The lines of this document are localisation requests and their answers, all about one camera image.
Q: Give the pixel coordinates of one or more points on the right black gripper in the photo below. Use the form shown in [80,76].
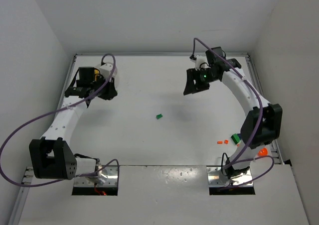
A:
[195,80]

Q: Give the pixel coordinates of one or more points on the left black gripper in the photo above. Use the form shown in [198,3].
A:
[109,91]

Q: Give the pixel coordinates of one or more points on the dark green lego brick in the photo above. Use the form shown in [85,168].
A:
[235,138]

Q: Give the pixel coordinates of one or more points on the orange round lego piece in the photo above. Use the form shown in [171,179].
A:
[263,152]

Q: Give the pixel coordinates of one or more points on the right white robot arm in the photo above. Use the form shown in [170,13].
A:
[263,119]

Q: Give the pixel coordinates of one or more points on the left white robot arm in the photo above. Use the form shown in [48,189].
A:
[51,155]

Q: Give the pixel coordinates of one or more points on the white divided round container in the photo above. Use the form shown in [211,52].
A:
[115,76]

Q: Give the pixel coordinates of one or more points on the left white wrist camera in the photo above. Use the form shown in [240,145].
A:
[105,70]

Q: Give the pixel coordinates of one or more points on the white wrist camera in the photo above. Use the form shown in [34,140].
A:
[105,70]
[200,61]

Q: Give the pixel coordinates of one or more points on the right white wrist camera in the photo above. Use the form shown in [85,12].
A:
[200,61]

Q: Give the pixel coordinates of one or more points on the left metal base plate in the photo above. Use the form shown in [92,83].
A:
[108,178]

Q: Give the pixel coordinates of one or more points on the metal base plate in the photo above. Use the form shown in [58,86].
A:
[108,178]
[217,180]

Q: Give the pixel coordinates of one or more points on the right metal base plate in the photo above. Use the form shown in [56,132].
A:
[217,180]

